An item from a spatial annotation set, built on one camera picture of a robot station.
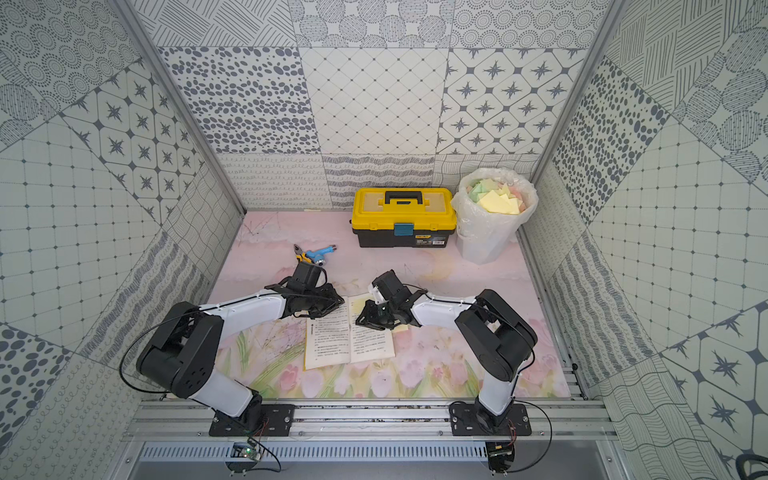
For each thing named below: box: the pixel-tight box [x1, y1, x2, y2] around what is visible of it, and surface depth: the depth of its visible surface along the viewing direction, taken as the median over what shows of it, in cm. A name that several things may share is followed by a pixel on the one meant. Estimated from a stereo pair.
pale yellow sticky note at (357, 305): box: [350, 298, 369, 317], surface depth 95 cm
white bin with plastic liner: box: [452, 167, 539, 265], surface depth 90 cm
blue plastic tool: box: [305, 244, 337, 266], surface depth 109 cm
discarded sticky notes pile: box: [466, 178, 526, 215], surface depth 88 cm
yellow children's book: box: [304, 293, 396, 371], surface depth 86 cm
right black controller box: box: [485, 441, 515, 473], surface depth 73 cm
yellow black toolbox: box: [352, 188, 457, 248], surface depth 102 cm
